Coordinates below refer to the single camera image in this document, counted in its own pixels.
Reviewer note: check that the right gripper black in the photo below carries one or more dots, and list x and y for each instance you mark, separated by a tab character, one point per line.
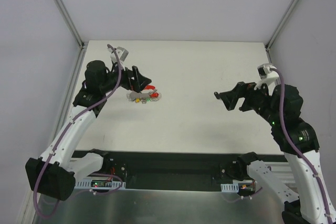
244	96

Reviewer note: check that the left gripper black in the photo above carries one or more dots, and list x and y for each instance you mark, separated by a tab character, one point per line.
133	78

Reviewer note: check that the metal key holder red handle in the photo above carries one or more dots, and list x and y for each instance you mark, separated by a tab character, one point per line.
143	95

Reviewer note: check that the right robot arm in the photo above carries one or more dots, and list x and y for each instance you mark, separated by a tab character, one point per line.
297	140

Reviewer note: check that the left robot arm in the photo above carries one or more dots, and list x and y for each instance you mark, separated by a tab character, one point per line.
52	174

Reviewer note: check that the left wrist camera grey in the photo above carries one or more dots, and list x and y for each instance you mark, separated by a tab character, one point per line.
121	52

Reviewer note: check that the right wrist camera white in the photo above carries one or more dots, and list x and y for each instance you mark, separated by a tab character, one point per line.
267	75

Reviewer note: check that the left aluminium frame post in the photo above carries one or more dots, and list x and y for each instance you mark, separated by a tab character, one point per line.
70	23

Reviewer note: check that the aluminium frame post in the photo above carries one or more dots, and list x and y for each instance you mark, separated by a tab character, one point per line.
281	24
70	23

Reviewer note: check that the front aluminium rail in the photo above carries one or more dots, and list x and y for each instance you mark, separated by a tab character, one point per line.
282	170

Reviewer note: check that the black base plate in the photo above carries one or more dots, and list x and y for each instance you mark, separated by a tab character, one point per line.
172	171

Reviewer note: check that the right white cable duct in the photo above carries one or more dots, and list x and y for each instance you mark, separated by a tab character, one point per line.
230	188

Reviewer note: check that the white cable duct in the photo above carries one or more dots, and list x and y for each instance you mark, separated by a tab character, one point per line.
99	184
230	188

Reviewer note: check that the left white cable duct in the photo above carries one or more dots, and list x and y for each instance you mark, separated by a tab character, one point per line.
99	184

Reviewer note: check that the right aluminium frame post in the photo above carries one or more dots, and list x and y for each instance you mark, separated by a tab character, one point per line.
281	24

